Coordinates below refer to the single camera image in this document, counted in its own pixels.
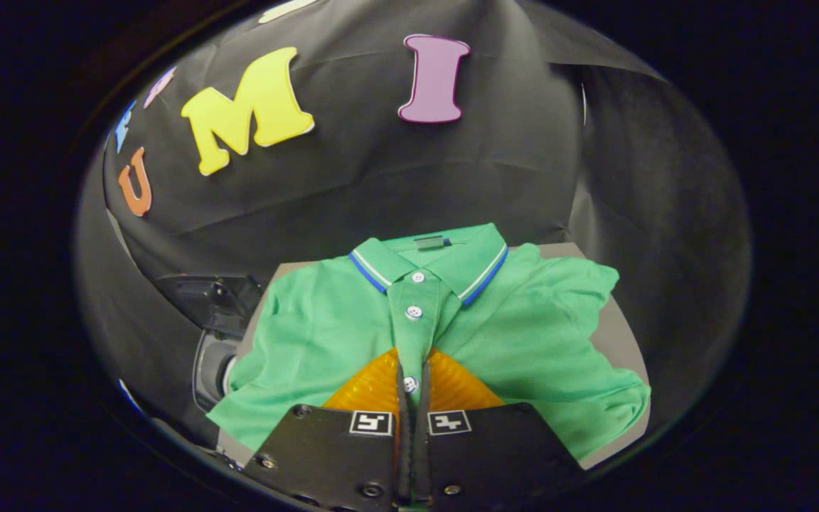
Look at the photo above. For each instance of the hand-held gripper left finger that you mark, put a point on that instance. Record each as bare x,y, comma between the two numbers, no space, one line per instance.
331,455

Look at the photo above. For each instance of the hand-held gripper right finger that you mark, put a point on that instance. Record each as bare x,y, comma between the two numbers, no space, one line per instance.
502,448

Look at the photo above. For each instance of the green polo shirt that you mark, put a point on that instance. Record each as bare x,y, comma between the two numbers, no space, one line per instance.
523,334

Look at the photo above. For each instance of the dark transparent washing machine lid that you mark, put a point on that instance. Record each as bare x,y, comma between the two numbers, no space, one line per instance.
217,299

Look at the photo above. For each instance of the black backdrop cloth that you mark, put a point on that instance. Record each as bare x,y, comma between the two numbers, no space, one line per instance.
381,163

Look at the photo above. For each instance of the beige cabinet with dark frame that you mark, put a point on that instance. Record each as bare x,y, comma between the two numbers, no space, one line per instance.
621,334

